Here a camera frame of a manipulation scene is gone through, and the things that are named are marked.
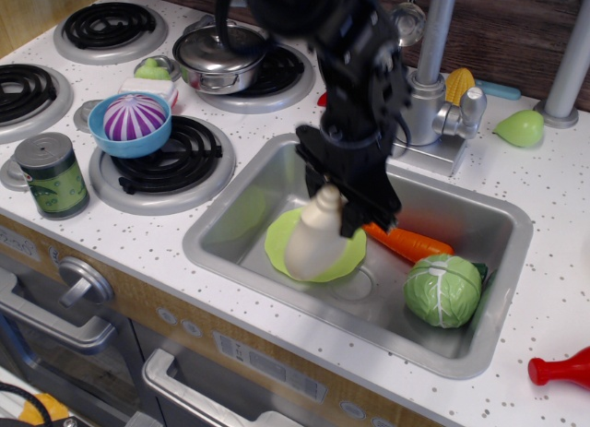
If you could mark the hanging steel ladle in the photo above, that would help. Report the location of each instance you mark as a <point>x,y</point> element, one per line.
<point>409,21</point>

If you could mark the white and red toy sponge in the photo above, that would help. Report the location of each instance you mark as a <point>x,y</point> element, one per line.
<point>165,89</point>

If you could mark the cream detergent bottle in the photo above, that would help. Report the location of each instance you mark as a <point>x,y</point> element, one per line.
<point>315,243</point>

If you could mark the yellow toy corn cob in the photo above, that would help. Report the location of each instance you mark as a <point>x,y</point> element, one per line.
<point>458,83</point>

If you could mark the silver toy faucet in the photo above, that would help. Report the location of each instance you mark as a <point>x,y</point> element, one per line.
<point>438,129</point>

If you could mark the red toy bottle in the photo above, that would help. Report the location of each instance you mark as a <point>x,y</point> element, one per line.
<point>573,370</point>

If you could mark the light blue utensil handle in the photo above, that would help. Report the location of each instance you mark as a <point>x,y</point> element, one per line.
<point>499,90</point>

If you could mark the purple striped toy onion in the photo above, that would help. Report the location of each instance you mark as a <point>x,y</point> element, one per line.
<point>133,116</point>

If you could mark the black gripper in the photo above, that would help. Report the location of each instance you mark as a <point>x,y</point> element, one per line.
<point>358,170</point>

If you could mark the silver dishwasher door handle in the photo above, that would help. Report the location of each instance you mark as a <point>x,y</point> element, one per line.
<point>156,374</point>

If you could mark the green toy vegetable piece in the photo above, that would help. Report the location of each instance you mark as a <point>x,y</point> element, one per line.
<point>151,70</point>

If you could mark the back left black burner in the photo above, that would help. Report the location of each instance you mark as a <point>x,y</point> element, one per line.
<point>110,34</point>

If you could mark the black burner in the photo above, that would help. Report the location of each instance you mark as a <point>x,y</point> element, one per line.
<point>110,34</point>
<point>195,164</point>
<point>286,77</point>
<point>33,98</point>

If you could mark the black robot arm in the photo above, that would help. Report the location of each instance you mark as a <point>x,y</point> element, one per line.
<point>366,87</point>

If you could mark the yellow and black object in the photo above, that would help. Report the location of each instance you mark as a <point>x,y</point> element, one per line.
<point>38,410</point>

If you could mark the green labelled tin can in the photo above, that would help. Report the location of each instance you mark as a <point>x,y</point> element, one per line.
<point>49,165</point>

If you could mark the steel pot with lid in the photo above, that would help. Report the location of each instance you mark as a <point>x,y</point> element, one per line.
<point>216,66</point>

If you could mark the silver metal sink basin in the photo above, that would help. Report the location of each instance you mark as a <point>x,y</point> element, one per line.
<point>368,303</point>

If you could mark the red toy chili pepper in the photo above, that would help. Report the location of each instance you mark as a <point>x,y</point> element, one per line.
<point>322,100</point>

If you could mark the blue plastic bowl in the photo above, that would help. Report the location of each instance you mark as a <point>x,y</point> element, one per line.
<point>128,149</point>

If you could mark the silver oven door handle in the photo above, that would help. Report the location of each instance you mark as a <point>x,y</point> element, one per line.
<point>92,337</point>

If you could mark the light green plastic plate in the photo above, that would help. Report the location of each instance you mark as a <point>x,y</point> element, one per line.
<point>276,241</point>

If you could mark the front left black burner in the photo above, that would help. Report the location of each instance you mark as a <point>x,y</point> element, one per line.
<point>33,98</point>

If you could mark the front right black burner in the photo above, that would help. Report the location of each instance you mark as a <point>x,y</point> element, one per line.
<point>195,164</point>

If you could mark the back right black burner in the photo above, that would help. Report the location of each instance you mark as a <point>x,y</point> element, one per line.
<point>286,77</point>

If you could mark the silver vertical post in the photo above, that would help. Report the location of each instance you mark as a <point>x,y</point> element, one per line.
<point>558,109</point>

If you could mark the orange toy carrot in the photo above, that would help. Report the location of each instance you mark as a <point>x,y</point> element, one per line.
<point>408,244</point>

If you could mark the green toy pear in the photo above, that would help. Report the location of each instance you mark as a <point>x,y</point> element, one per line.
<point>523,129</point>

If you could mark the green toy cabbage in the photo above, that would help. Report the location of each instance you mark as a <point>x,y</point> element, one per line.
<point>443,290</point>

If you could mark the silver oven knob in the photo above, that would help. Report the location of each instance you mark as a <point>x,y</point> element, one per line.
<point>84,283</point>

